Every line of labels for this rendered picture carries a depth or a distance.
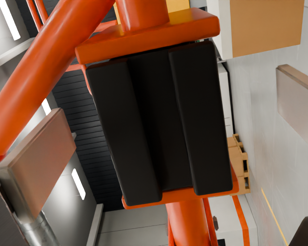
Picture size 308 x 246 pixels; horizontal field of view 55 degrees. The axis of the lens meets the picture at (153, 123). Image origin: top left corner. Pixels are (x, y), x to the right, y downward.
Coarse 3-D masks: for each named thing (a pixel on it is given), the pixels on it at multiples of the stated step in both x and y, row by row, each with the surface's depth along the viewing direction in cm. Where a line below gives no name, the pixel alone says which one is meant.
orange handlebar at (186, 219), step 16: (128, 0) 12; (144, 0) 12; (160, 0) 12; (128, 16) 12; (144, 16) 12; (160, 16) 12; (176, 208) 16; (192, 208) 16; (208, 208) 20; (176, 224) 17; (192, 224) 17; (208, 224) 19; (176, 240) 18; (192, 240) 17; (208, 240) 18
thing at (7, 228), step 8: (0, 200) 10; (0, 208) 10; (8, 208) 10; (0, 216) 9; (8, 216) 9; (0, 224) 9; (8, 224) 9; (16, 224) 9; (0, 232) 9; (8, 232) 9; (16, 232) 8; (0, 240) 8; (8, 240) 8; (16, 240) 8; (24, 240) 8
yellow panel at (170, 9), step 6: (168, 0) 689; (174, 0) 688; (180, 0) 688; (186, 0) 688; (192, 0) 692; (198, 0) 692; (204, 0) 692; (114, 6) 696; (168, 6) 695; (174, 6) 694; (180, 6) 694; (186, 6) 694; (192, 6) 698; (198, 6) 698; (168, 12) 701
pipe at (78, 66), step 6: (30, 0) 749; (36, 0) 718; (30, 6) 754; (42, 6) 726; (36, 12) 766; (42, 12) 730; (36, 18) 768; (42, 18) 737; (36, 24) 776; (42, 24) 781; (102, 24) 744; (108, 24) 742; (114, 24) 741; (96, 30) 749; (102, 30) 751; (72, 66) 858; (78, 66) 856; (84, 66) 854; (84, 72) 846
